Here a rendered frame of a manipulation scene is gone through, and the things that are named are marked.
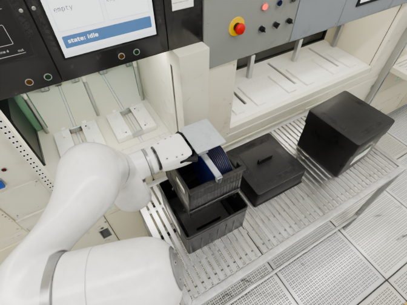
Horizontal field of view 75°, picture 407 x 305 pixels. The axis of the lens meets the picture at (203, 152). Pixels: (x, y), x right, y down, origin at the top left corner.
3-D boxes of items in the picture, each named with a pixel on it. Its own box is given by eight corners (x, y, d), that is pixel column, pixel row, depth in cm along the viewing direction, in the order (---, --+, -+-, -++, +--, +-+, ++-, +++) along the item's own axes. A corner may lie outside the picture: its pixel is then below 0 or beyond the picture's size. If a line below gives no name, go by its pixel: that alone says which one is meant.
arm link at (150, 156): (143, 160, 84) (151, 157, 85) (153, 181, 79) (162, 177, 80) (137, 142, 78) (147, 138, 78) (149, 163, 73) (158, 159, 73)
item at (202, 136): (165, 178, 110) (155, 122, 86) (208, 160, 116) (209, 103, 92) (192, 227, 96) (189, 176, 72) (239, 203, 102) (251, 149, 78)
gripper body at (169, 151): (148, 156, 84) (180, 143, 88) (160, 179, 79) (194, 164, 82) (144, 140, 79) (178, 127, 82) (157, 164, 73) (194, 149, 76)
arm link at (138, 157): (154, 177, 74) (140, 147, 74) (107, 198, 70) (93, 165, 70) (151, 178, 82) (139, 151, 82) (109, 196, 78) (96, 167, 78)
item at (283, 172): (254, 207, 124) (258, 193, 114) (221, 164, 140) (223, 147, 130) (302, 182, 133) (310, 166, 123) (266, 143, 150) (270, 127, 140)
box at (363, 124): (336, 178, 134) (358, 146, 115) (294, 143, 150) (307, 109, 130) (370, 154, 145) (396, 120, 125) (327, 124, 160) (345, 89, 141)
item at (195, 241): (162, 203, 126) (157, 183, 112) (212, 179, 134) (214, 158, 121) (188, 255, 110) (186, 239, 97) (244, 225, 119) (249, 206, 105)
